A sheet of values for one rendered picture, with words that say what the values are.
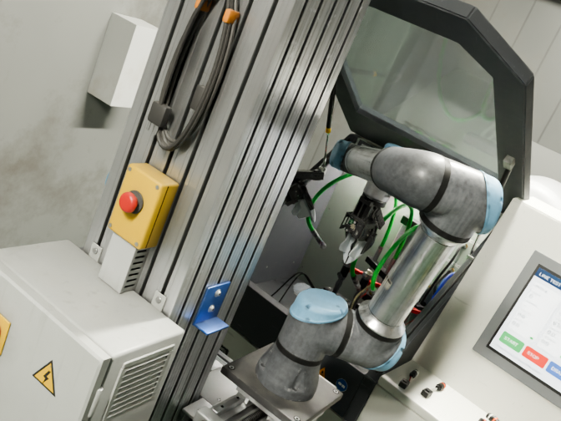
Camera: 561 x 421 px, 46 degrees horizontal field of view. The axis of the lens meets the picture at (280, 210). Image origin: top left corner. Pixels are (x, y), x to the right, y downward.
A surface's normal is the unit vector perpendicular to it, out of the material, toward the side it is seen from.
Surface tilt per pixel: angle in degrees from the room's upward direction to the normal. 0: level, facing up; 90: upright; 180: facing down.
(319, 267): 90
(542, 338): 76
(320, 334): 88
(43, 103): 90
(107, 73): 90
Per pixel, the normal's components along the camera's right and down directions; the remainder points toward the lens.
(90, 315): 0.38, -0.87
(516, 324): -0.47, -0.18
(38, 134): 0.77, 0.48
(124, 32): -0.51, 0.07
